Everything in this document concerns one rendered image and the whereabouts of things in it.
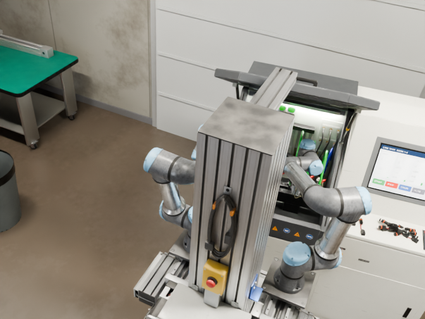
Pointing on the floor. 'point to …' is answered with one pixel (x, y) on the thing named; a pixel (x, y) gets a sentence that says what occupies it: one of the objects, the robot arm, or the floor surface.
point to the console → (351, 276)
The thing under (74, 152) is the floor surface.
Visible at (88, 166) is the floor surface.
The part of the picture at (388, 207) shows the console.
